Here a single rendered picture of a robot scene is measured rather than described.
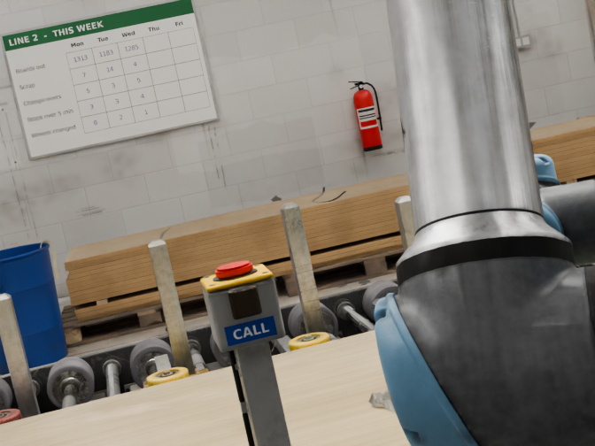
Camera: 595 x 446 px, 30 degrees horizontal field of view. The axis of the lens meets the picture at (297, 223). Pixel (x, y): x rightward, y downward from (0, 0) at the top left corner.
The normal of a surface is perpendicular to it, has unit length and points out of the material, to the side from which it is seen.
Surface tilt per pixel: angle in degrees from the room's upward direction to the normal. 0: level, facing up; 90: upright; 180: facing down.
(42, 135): 90
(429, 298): 69
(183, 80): 90
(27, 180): 90
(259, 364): 90
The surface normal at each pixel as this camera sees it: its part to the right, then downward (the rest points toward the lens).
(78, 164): 0.11, 0.11
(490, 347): -0.30, -0.24
